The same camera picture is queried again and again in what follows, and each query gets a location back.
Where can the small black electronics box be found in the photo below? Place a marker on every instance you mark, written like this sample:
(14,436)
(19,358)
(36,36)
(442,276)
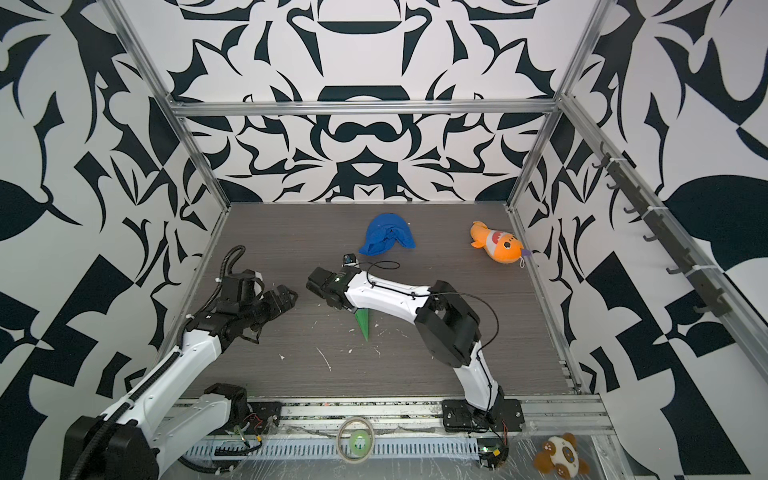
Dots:
(492,453)

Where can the black hook rail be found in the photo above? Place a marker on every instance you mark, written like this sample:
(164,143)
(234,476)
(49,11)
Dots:
(661,224)

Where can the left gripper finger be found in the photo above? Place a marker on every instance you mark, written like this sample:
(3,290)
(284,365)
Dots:
(285,298)
(263,313)

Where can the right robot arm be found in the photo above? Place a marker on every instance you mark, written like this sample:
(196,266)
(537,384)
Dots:
(447,324)

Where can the orange fish plush toy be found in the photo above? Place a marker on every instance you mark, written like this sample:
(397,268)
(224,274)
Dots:
(502,247)

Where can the green square paper sheet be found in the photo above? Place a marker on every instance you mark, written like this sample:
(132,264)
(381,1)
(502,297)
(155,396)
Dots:
(362,318)

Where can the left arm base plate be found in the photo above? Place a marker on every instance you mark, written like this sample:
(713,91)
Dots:
(261,417)

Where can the aluminium front rail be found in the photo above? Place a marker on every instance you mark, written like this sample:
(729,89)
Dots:
(422,416)

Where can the blue crumpled cloth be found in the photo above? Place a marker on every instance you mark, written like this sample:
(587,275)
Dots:
(384,232)

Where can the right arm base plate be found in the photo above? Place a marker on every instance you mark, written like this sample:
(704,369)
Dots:
(459,416)

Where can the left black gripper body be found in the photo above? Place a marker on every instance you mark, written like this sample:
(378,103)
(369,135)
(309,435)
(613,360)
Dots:
(245,313)

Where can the white tape roll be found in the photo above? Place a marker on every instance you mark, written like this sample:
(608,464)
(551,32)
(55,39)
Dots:
(348,426)

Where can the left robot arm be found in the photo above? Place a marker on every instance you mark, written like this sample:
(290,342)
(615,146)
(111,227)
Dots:
(133,438)

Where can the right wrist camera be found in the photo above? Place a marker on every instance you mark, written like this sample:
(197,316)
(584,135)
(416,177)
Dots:
(350,260)

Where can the brown white plush toy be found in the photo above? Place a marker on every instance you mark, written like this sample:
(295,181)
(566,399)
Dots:
(559,455)

